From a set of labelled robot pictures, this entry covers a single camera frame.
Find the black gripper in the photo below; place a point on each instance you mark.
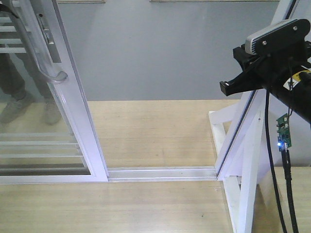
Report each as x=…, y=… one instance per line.
x=272, y=71

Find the white framed sliding glass door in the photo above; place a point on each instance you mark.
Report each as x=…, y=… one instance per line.
x=32, y=151

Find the silver door handle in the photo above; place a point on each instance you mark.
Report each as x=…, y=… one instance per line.
x=26, y=24

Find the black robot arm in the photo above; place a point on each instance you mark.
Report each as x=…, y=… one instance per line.
x=297, y=98

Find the white door bottom track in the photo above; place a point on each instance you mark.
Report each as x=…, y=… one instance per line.
x=162, y=174

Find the silver door lock plate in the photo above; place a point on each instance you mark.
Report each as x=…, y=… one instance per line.
x=48, y=37

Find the white diagonal support brace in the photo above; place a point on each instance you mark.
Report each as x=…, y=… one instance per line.
x=240, y=179

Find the green circuit board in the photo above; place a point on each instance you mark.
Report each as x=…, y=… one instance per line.
x=283, y=130

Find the light wooden platform board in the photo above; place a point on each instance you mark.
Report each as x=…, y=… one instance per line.
x=131, y=133

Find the white door frame post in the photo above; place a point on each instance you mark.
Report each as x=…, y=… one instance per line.
x=237, y=131

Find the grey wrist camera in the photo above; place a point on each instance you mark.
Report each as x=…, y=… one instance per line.
x=277, y=36

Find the black cable thick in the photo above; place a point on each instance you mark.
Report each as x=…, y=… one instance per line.
x=271, y=162

